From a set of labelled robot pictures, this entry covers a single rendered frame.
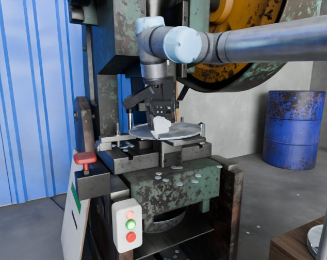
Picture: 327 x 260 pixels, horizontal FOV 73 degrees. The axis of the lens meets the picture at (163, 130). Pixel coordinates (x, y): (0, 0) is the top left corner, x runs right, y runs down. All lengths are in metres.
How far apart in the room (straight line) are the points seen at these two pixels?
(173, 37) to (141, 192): 0.51
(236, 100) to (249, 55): 2.45
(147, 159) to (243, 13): 0.74
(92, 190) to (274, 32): 0.60
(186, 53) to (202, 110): 2.13
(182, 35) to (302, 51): 0.22
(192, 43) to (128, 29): 0.35
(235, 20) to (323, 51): 0.71
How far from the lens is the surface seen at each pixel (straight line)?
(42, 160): 2.09
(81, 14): 0.99
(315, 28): 0.48
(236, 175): 0.95
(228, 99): 2.86
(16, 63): 2.02
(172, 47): 0.51
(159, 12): 0.98
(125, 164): 0.83
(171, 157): 0.87
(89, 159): 0.66
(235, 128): 3.02
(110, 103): 1.10
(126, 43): 0.81
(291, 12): 0.93
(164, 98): 0.66
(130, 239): 0.70
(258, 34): 0.52
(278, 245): 1.07
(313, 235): 1.14
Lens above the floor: 0.97
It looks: 12 degrees down
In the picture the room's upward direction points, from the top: straight up
